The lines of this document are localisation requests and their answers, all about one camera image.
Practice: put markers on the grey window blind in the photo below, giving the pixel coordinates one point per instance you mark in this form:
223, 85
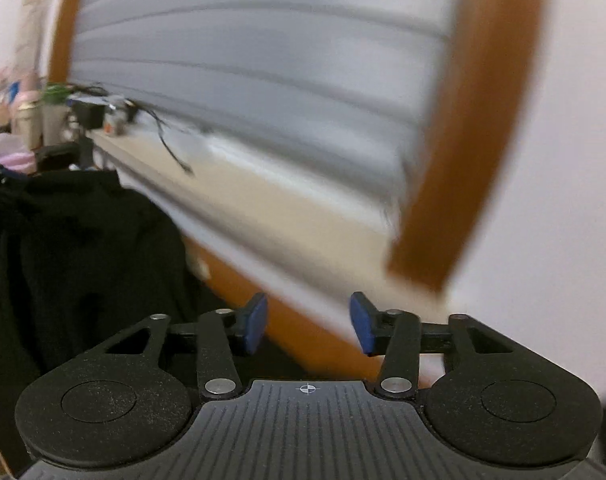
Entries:
258, 60

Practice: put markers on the beige windowsill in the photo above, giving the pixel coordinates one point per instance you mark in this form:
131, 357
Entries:
283, 220

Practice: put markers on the green-capped white bottle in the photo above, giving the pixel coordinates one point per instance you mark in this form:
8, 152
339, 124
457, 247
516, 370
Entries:
55, 110

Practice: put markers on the black sweatpants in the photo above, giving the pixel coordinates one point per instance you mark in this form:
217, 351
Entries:
83, 270

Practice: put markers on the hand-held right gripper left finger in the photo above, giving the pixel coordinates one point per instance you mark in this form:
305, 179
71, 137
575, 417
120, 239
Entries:
257, 322

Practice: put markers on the wooden window frame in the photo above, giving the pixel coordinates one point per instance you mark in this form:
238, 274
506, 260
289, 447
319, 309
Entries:
458, 160

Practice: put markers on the patterned curtain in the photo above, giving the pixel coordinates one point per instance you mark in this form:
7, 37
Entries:
33, 10

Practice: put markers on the beige tumbler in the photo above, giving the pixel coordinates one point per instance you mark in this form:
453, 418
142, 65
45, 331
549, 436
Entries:
28, 125

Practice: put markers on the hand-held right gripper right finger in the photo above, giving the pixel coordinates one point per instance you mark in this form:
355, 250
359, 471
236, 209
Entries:
364, 325

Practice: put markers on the small glass jar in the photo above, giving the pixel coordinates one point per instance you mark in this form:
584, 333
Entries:
115, 122

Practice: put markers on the pink tissue pack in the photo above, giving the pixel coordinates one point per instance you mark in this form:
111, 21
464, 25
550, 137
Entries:
8, 152

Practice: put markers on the flat black case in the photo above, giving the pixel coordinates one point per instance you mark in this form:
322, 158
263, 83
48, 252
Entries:
58, 155

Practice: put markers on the black electronic box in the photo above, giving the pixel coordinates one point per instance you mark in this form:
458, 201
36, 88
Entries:
90, 112

